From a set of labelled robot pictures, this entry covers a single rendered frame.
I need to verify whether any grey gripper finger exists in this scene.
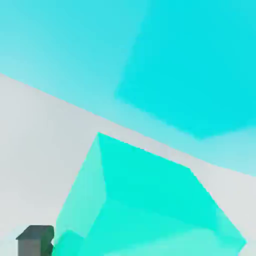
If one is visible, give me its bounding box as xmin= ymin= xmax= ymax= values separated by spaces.
xmin=15 ymin=224 xmax=55 ymax=256

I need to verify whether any small turquoise cube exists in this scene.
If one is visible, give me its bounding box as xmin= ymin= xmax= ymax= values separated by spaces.
xmin=52 ymin=131 xmax=248 ymax=256

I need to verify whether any large cyan box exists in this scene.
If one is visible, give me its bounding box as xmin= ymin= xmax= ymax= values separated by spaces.
xmin=0 ymin=0 xmax=256 ymax=178

